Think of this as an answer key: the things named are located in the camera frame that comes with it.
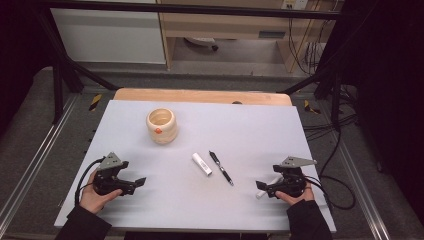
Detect yellow black floor tape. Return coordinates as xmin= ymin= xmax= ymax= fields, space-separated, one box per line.
xmin=303 ymin=99 xmax=322 ymax=115
xmin=88 ymin=93 xmax=103 ymax=112

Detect white short tube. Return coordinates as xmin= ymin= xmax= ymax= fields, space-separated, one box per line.
xmin=191 ymin=152 xmax=213 ymax=177

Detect light wooden desk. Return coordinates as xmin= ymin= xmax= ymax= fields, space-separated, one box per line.
xmin=156 ymin=0 xmax=344 ymax=74

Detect person's right hand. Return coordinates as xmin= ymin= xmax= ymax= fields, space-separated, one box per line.
xmin=275 ymin=184 xmax=316 ymax=206

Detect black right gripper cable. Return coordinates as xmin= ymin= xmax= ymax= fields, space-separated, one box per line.
xmin=304 ymin=174 xmax=357 ymax=211

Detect black pen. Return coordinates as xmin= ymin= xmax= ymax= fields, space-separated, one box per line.
xmin=208 ymin=150 xmax=235 ymax=187

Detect black metal stand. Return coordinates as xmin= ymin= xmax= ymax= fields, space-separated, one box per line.
xmin=35 ymin=9 xmax=120 ymax=125
xmin=281 ymin=59 xmax=345 ymax=133

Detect black metal crossbar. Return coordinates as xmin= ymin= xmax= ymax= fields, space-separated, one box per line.
xmin=33 ymin=0 xmax=342 ymax=20

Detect aluminium rail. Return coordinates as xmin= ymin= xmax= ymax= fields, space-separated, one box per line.
xmin=328 ymin=133 xmax=392 ymax=240
xmin=0 ymin=94 xmax=80 ymax=231

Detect white wall socket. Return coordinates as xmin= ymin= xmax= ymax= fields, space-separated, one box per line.
xmin=281 ymin=0 xmax=310 ymax=11

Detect wooden table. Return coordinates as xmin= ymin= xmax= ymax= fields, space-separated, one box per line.
xmin=113 ymin=87 xmax=293 ymax=107

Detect white cabinet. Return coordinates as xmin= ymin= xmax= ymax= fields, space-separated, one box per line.
xmin=50 ymin=7 xmax=167 ymax=65

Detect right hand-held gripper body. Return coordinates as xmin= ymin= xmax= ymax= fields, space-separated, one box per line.
xmin=272 ymin=156 xmax=318 ymax=199

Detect person's left hand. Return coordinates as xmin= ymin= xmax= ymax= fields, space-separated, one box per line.
xmin=79 ymin=170 xmax=123 ymax=215

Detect black floor cables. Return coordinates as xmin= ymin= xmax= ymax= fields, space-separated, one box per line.
xmin=302 ymin=84 xmax=360 ymax=142

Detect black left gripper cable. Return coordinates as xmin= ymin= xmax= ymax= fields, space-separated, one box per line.
xmin=74 ymin=157 xmax=106 ymax=206

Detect white pen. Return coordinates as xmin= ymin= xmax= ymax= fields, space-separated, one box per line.
xmin=255 ymin=176 xmax=283 ymax=200

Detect white flat device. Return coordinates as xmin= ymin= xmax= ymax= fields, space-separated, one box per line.
xmin=184 ymin=36 xmax=220 ymax=52

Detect cream ringed pen holder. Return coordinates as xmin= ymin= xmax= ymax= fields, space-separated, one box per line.
xmin=145 ymin=107 xmax=179 ymax=145

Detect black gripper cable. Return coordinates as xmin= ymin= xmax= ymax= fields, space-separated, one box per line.
xmin=74 ymin=157 xmax=106 ymax=206
xmin=304 ymin=174 xmax=357 ymax=211

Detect hanging black cables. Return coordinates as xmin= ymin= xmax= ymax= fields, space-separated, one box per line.
xmin=287 ymin=14 xmax=331 ymax=76

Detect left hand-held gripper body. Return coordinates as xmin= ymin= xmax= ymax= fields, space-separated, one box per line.
xmin=92 ymin=152 xmax=132 ymax=197

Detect black curtain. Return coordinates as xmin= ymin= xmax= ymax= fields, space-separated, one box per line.
xmin=319 ymin=0 xmax=424 ymax=228
xmin=0 ymin=0 xmax=56 ymax=134

